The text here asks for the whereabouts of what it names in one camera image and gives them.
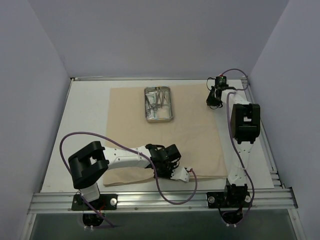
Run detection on steel surgical forceps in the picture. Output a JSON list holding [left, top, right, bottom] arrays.
[[155, 87, 167, 108]]

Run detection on beige cloth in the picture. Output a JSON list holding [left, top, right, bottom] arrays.
[[106, 83, 228, 179]]

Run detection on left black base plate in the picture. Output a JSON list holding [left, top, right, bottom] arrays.
[[71, 193, 118, 211]]

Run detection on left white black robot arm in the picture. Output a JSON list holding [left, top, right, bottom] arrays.
[[68, 141, 190, 210]]

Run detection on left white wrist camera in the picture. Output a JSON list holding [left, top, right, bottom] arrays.
[[170, 166, 190, 183]]

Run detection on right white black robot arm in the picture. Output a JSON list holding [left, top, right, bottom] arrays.
[[206, 74, 261, 187]]

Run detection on back aluminium rail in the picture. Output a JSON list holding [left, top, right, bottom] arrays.
[[70, 75, 248, 81]]

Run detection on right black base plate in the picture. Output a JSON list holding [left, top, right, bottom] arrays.
[[206, 191, 251, 209]]

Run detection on steel surgical scissors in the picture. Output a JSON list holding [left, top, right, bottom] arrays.
[[144, 96, 158, 117]]

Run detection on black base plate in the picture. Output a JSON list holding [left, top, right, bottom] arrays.
[[206, 191, 251, 209], [71, 193, 118, 211]]

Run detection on metal instrument tray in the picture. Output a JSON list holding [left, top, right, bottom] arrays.
[[143, 85, 174, 123]]

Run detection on front aluminium rail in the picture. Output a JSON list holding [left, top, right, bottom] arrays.
[[28, 188, 298, 214]]

